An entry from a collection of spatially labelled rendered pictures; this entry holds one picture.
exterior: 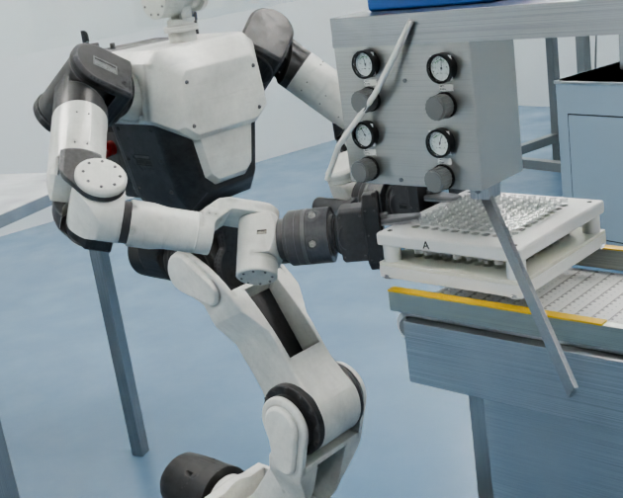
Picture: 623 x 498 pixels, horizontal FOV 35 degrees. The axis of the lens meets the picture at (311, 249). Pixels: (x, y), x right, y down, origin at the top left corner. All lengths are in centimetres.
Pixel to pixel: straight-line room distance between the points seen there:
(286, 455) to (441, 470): 101
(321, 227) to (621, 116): 268
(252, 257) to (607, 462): 59
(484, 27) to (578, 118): 297
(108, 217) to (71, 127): 18
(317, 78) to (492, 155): 75
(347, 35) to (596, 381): 56
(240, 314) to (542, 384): 67
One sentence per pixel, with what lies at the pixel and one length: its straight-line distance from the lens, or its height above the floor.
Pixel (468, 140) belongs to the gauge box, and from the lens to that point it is 126.
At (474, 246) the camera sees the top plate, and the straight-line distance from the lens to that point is 136.
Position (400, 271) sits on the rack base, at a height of 95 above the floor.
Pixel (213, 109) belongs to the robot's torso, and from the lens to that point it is 178.
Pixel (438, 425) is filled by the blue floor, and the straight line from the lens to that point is 303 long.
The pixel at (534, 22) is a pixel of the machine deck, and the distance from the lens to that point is 119.
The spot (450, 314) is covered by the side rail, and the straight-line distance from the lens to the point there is 141.
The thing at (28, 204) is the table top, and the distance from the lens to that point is 263.
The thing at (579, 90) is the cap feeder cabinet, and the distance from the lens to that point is 415.
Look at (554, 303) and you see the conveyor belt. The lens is 146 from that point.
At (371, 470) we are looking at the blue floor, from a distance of 283.
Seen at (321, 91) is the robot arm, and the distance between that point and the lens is 197.
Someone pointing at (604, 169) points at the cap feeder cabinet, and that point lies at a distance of 415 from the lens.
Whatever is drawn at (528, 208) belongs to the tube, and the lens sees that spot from 148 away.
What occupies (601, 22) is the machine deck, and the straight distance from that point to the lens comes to 115.
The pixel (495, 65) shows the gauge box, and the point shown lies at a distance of 129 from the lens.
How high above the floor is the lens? 142
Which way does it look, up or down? 17 degrees down
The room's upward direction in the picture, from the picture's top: 8 degrees counter-clockwise
